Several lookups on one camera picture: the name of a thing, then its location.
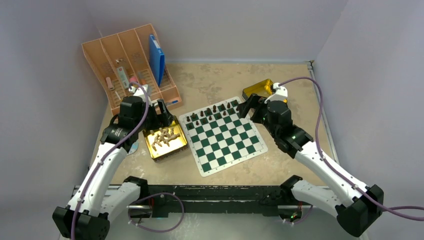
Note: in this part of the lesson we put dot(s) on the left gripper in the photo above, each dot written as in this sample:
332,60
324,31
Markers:
160,120

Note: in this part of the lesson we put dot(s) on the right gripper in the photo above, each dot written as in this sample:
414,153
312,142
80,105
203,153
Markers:
255,101

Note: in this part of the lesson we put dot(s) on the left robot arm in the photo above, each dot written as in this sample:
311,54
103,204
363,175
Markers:
88,215

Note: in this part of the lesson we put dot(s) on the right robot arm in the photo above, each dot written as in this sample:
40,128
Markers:
352,202

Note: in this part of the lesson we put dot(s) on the gold tin with pieces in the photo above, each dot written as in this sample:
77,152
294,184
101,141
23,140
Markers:
166,141

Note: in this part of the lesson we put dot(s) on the green white chess board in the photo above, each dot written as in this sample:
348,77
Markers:
222,139

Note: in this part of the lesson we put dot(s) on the empty gold tin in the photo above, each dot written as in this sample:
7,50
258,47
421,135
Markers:
262,88

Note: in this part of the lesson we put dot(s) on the blue round card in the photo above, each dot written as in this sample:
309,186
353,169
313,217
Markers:
133,148

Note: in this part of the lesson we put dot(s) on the pink cap bottle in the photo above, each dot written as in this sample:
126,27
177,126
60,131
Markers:
133,79

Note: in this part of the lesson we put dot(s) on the blue folder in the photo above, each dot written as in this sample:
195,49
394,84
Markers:
156,59

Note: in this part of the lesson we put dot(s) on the pink eraser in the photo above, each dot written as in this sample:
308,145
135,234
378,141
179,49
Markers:
109,83

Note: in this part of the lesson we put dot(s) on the grey green box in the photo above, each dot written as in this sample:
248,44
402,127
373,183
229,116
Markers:
123,76

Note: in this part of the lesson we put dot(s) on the pink desk organizer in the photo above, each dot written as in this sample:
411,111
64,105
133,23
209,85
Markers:
129,49

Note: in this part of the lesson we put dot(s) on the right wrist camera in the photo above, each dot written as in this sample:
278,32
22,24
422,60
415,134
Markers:
279,93

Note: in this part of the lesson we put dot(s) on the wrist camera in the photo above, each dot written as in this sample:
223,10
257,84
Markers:
279,93
143,92

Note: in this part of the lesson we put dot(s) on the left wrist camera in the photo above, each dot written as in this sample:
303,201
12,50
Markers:
143,92

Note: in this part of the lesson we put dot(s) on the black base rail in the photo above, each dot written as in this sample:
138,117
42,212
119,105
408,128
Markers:
161,200

